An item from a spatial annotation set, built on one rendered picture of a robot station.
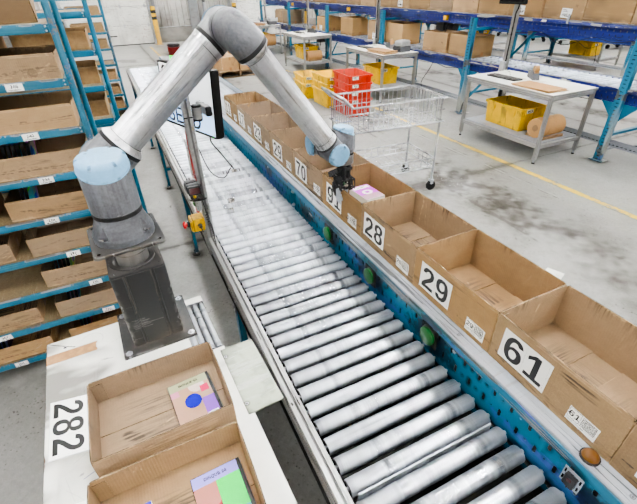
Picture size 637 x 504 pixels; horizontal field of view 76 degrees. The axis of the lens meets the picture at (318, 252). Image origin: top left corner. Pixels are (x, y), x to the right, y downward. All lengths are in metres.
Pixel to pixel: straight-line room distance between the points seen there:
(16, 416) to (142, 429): 1.43
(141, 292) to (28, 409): 1.40
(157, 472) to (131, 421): 0.21
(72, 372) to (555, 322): 1.66
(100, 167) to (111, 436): 0.79
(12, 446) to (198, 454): 1.50
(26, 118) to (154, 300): 1.05
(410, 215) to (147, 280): 1.19
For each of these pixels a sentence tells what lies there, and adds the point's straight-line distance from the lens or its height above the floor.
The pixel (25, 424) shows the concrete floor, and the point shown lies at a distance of 2.72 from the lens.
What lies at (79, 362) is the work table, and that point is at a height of 0.75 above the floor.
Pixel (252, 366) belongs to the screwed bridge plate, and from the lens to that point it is 1.48.
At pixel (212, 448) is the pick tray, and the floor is 0.78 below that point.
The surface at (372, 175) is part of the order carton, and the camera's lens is 2.23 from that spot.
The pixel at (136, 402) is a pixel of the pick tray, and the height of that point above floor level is 0.76.
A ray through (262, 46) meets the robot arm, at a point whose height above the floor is 1.70.
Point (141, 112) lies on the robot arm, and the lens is 1.50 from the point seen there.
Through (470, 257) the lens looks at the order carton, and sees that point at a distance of 1.75.
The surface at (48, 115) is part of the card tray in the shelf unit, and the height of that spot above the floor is 1.40.
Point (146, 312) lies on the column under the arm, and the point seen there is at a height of 0.90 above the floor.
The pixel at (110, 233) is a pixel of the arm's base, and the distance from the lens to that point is 1.41.
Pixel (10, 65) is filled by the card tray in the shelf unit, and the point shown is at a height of 1.61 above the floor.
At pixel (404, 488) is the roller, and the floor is 0.75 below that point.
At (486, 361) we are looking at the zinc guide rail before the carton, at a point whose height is 0.89.
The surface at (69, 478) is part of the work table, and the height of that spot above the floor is 0.75.
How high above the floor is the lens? 1.86
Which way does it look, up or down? 34 degrees down
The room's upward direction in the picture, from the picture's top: 1 degrees counter-clockwise
